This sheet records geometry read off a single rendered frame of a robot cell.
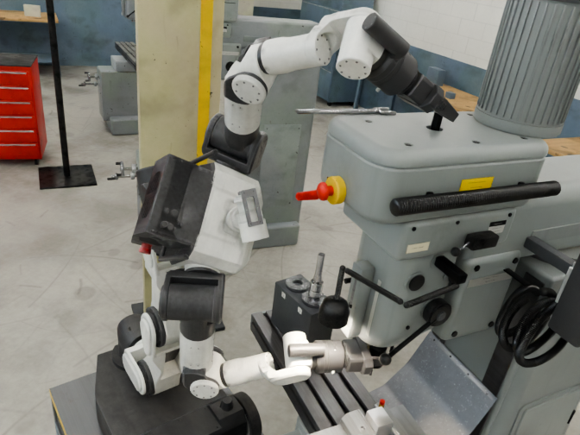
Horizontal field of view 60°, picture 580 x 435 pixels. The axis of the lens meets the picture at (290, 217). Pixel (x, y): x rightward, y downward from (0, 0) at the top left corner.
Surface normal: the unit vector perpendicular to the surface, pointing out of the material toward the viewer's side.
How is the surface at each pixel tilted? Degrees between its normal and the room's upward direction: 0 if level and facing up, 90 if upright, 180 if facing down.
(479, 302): 90
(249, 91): 122
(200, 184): 58
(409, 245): 90
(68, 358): 0
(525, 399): 89
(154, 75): 90
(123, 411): 0
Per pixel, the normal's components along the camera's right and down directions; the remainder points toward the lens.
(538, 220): 0.42, 0.47
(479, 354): -0.90, 0.11
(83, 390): 0.11, -0.88
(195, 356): -0.01, 0.61
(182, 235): 0.55, -0.10
